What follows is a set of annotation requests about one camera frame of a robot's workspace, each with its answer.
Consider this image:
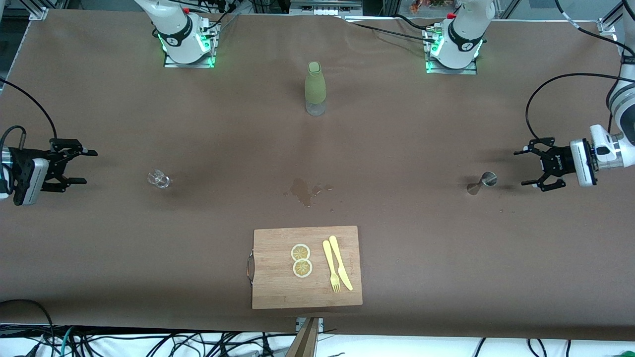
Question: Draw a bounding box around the grey power strip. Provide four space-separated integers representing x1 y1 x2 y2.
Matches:
290 0 363 16

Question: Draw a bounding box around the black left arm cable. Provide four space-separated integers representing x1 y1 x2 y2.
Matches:
525 0 635 142

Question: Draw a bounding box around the wooden post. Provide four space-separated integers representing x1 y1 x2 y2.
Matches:
285 317 320 357

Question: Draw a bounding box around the yellow plastic knife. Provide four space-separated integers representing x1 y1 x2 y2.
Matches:
329 236 354 291

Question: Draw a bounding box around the aluminium frame profile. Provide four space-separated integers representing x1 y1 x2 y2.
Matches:
27 0 50 21
598 0 635 35

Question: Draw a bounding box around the black base cable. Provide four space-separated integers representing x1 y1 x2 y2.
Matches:
342 14 440 45

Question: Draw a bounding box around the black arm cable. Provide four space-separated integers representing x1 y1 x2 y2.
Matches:
0 77 58 194
525 0 635 142

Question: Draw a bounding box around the wooden cutting board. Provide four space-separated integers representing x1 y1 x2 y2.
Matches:
252 226 363 310

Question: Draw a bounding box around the brown table cover sheet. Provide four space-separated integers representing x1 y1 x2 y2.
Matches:
0 9 635 343

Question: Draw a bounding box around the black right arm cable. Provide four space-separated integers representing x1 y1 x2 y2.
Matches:
0 77 58 194

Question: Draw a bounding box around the clear glass cup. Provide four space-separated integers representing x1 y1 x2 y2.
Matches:
147 170 171 189

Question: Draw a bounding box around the yellow plastic fork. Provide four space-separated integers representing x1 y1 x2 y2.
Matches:
322 240 341 294

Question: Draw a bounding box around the green sleeved glass bottle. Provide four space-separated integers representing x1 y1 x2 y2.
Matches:
304 61 327 117

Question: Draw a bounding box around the green floor cable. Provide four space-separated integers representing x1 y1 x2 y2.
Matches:
59 326 76 357

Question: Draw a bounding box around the steel jigger measuring cup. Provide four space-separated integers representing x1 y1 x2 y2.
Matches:
466 172 498 195

